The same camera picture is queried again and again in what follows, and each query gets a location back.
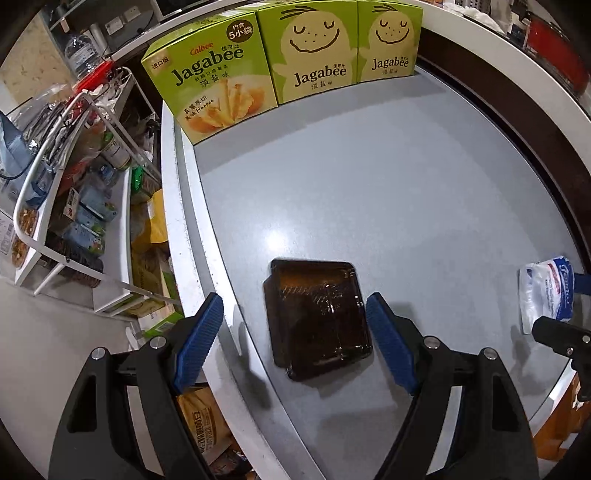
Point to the green snack box smiling face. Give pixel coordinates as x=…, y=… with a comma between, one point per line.
x=390, y=41
x=314, y=55

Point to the orange printed snack packet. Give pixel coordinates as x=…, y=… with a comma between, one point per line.
x=203, y=427

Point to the blue pouch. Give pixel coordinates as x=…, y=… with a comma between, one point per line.
x=11, y=143

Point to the red box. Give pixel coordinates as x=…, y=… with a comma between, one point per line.
x=554, y=44

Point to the white and blue tissue pack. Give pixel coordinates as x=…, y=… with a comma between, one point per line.
x=545, y=290

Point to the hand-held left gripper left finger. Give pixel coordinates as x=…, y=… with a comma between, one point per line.
x=198, y=341

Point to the brown plastic tray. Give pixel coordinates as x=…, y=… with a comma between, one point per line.
x=318, y=318

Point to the clear-wrapped cookie pack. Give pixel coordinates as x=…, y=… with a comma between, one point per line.
x=25, y=235

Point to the green snack box fries picture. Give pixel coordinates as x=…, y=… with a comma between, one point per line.
x=207, y=78

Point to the clear water bottle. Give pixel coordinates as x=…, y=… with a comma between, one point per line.
x=85, y=53

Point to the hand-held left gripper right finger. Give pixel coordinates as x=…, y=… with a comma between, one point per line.
x=392, y=341

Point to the green can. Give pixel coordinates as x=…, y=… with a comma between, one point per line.
x=117, y=152

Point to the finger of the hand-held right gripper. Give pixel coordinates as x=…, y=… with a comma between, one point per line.
x=561, y=334
x=583, y=284

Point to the yellow paper bag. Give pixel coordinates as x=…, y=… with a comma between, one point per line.
x=154, y=221

